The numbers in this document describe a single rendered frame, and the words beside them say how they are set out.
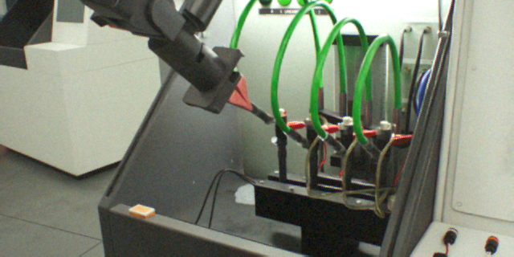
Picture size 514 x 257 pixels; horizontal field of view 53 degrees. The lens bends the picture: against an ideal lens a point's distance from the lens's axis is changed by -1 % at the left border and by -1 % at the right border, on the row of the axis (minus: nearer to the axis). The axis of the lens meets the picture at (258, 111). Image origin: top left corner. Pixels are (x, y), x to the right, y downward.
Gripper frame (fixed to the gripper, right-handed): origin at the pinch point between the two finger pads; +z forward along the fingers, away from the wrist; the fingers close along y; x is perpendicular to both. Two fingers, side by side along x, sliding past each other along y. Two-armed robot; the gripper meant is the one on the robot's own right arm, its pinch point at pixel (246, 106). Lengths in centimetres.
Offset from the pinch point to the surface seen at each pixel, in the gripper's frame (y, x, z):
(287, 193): -4.1, 14.1, 34.9
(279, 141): 5.0, 17.9, 29.1
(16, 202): -63, 293, 115
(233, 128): 11, 55, 47
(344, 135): 10.6, 3.1, 30.0
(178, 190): -14, 49, 36
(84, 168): -21, 292, 145
